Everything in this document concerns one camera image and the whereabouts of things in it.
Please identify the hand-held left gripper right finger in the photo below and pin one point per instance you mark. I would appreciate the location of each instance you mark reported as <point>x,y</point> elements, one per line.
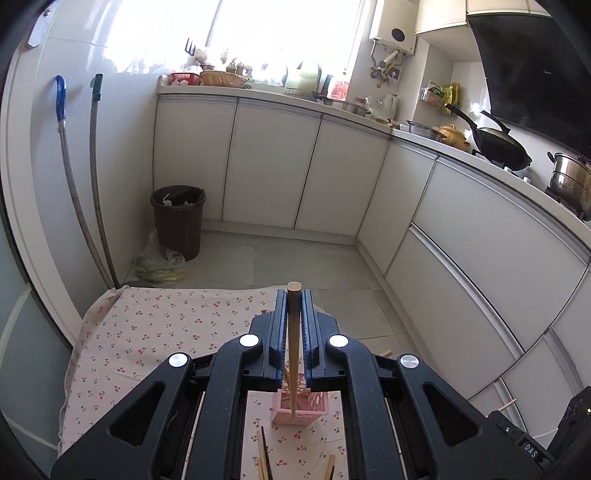
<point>308,332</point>

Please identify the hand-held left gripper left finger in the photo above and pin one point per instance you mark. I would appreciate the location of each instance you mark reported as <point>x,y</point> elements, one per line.
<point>277,332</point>

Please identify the pink perforated chopstick holder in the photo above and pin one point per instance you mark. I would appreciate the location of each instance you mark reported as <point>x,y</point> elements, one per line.
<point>309,408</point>

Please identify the black chopstick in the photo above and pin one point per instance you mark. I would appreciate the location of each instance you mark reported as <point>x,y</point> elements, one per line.
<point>264,447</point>

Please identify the clear plastic bag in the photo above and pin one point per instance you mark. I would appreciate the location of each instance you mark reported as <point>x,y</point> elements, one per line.
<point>159,270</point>

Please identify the cherry print tablecloth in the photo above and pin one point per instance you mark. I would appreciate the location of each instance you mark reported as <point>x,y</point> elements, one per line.
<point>138,332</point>

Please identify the brown plastic trash bin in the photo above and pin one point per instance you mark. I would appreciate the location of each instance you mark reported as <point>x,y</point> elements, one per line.
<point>178,230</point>

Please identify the white kitchen base cabinets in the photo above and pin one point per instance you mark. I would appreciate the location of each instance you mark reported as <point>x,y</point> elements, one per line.
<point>272,161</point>

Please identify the steel basin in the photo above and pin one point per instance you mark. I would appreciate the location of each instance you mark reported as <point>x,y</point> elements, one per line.
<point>351,108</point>

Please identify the small steel pot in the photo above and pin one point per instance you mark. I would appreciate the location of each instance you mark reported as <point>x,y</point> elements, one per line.
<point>425,130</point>

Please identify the clear glass pitcher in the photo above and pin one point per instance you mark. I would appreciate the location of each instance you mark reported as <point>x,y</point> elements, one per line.
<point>371,106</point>

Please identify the white thermos jug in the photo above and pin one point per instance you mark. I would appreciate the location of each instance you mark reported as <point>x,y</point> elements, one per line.
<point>390,108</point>

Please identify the tan clay pot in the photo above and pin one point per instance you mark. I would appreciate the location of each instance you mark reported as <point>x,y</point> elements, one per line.
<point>455,138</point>

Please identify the red label bottle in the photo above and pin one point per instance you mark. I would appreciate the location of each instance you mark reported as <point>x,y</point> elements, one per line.
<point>339,87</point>

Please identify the dark bottle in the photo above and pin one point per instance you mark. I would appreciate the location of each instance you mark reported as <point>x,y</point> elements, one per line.
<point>327,85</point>

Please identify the frosted glass door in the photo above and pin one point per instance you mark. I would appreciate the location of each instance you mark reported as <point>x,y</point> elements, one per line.
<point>23,346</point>

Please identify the wicker basket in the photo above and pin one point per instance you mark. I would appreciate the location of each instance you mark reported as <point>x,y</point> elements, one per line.
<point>224,79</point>

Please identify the pale green kettle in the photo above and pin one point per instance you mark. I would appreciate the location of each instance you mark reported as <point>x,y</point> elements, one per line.
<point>304,74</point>

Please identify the black wok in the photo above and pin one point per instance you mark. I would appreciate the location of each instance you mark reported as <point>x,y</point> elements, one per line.
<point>501,147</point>

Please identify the steel stockpot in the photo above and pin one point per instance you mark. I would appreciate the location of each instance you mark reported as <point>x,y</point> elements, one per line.
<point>570,180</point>

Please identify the red plastic basket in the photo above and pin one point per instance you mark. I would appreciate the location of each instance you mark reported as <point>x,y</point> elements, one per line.
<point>184,79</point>

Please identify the yellow seasoning packet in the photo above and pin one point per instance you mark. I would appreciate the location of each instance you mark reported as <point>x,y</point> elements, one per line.
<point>451,92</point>

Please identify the white garlic bunch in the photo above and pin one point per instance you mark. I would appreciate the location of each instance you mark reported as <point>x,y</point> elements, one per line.
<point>202,55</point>

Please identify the black hook rack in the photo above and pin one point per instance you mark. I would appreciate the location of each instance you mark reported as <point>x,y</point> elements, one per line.
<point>190,46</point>

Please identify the mop pole with green grip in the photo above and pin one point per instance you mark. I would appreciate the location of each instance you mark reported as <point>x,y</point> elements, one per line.
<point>97,87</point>

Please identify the bright kitchen window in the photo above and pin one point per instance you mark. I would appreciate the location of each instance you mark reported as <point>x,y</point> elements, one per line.
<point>254,27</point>

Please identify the white water heater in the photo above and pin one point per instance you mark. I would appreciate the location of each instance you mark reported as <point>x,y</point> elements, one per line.
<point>392,32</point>

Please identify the mop pole with blue grip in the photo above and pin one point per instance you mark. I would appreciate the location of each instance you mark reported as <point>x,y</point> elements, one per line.
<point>60,99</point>

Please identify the black range hood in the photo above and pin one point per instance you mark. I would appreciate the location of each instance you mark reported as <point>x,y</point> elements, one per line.
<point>531,69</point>

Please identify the wall seasoning shelf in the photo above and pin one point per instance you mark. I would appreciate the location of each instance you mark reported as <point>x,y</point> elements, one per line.
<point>431,97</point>

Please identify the white wall cabinet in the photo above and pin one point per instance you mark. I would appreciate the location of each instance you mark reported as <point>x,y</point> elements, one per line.
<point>438,14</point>

